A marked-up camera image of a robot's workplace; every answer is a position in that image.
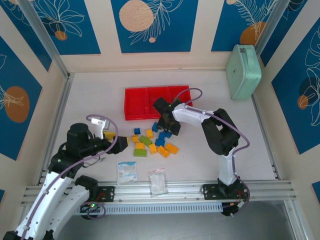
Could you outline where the aluminium corner post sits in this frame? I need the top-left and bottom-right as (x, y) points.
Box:
(18, 0), (72, 80)
(254, 0), (292, 55)

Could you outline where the mint green case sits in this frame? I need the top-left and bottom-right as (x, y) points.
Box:
(226, 44), (263, 101)

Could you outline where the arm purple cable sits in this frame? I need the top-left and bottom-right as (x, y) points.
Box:
(21, 114), (119, 238)
(171, 87), (252, 218)

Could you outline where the blue white flat packet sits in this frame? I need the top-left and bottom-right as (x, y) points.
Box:
(116, 160), (139, 185)

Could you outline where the aluminium side rail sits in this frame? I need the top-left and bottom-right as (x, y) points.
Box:
(250, 94), (281, 181)
(36, 73), (75, 187)

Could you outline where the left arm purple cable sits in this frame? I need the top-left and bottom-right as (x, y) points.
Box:
(21, 114), (119, 238)

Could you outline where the long yellow lego brick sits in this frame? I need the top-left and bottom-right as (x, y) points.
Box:
(156, 146), (171, 159)
(164, 142), (180, 155)

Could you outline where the slotted grey cable duct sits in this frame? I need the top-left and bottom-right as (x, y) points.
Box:
(66, 202), (223, 216)

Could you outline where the long aluminium frame rail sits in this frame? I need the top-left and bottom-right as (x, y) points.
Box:
(21, 179), (299, 206)

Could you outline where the clear zip bag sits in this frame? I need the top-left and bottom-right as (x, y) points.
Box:
(146, 167), (169, 198)

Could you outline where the short aluminium frame rail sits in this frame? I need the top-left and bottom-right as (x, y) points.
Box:
(283, 199), (309, 240)

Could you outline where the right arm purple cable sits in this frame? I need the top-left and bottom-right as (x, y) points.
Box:
(171, 87), (252, 218)

